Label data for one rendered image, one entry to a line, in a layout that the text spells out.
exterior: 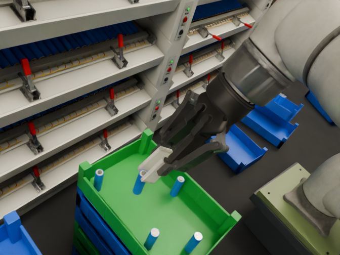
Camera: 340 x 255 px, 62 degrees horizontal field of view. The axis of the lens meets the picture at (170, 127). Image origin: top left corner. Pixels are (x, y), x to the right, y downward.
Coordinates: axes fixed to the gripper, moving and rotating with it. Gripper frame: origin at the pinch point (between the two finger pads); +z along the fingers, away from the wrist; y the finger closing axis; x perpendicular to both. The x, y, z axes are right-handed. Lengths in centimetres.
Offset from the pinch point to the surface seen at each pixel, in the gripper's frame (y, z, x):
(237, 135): 51, 17, -93
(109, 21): 35.0, -6.2, 7.1
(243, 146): 44, 18, -94
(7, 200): 22, 52, 7
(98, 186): 5.9, 16.9, 0.9
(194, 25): 63, -12, -33
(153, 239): -9.1, 10.2, -4.4
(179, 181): 2.1, 5.7, -12.7
